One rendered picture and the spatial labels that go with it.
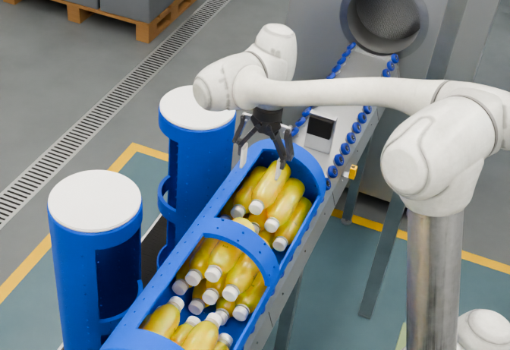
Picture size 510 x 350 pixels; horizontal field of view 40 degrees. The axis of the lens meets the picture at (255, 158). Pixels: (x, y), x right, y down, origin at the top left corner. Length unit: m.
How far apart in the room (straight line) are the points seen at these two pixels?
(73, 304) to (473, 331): 1.28
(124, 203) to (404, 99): 1.04
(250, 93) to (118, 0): 3.56
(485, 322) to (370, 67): 1.76
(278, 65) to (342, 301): 1.89
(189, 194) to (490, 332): 1.39
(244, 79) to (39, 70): 3.33
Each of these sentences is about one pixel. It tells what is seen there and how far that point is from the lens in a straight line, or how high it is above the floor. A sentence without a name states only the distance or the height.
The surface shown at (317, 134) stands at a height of 1.01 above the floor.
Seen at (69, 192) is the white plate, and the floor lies 1.04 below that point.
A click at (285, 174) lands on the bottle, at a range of 2.11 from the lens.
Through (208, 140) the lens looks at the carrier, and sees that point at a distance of 2.54.
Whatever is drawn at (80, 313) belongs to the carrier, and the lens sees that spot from 2.40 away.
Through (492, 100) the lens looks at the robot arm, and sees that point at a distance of 1.34.
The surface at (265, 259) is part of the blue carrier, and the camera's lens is 1.85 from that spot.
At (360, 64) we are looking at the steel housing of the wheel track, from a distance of 3.22.
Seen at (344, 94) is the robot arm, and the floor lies 1.72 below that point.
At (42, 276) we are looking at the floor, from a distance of 3.42.
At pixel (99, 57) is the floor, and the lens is 4.91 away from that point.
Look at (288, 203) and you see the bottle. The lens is 2.08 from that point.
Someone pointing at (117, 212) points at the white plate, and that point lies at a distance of 2.17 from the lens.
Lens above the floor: 2.52
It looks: 38 degrees down
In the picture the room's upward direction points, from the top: 7 degrees clockwise
